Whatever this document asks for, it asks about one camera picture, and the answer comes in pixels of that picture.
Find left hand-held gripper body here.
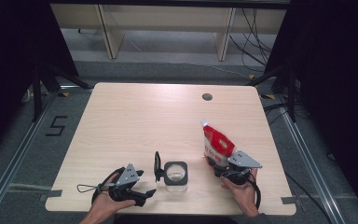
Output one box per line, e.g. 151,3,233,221
107,163,141,203

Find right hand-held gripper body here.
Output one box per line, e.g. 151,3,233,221
213,150,263,187

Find red and white sugar bag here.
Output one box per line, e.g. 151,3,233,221
200,119,237,171

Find glass jar with black lid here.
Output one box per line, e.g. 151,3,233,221
153,150,189,194

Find person's right hand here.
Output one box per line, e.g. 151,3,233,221
221,167,260,217

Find person's left hand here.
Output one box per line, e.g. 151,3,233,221
89,173,137,218

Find black metal stand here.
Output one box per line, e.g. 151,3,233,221
31,62,91,123
247,65,298,123

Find dark curtain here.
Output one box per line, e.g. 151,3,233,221
264,0,358,218
0,0,79,162

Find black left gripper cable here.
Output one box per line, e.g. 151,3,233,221
90,166,126,203

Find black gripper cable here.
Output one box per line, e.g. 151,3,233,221
247,169,262,210
90,166,126,203

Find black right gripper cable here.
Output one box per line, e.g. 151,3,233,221
247,169,262,210

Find thin grey cord loop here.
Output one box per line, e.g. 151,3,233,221
76,183,103,194

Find black floor cables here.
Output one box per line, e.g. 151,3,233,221
261,102,294,126

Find metal floor rail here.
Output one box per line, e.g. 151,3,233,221
278,92,344,224
0,90,61,222

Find long black floor cable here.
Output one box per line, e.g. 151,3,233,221
284,172,335,224

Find hanging black cables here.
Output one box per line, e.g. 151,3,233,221
228,8,278,73

